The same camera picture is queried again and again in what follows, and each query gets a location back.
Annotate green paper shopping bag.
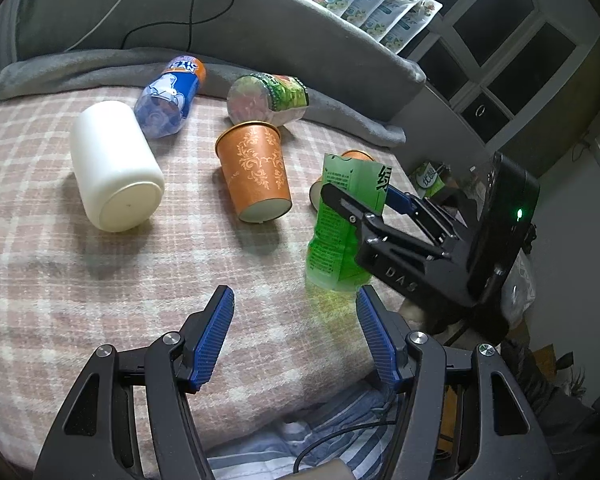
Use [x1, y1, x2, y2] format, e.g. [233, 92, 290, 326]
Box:
[410, 160, 451, 198]

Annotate blue orange plastic bottle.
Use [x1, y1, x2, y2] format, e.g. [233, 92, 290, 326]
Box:
[134, 55, 206, 140]

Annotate pink plaid blanket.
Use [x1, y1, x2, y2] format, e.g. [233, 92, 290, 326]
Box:
[0, 87, 396, 468]

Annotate grey sofa backrest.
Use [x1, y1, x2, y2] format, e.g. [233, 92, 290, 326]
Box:
[0, 0, 426, 122]

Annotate white plastic cup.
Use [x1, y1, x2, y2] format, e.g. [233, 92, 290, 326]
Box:
[69, 101, 164, 233]

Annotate black cable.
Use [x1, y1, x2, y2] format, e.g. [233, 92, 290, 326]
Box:
[122, 0, 236, 51]

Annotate orange patterned paper cup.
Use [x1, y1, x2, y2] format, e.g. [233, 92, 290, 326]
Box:
[214, 120, 292, 223]

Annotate green tea bottle cup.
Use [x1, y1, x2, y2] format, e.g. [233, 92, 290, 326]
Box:
[306, 154, 392, 292]

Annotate white cable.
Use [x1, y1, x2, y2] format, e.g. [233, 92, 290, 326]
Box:
[0, 0, 146, 97]

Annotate plain orange paper cup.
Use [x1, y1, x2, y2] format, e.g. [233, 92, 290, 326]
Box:
[309, 150, 374, 211]

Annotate blue striped cloth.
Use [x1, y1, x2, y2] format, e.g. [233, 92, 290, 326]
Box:
[207, 380, 399, 479]

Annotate grey rolled blanket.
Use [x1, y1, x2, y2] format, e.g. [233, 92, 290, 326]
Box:
[0, 48, 406, 148]

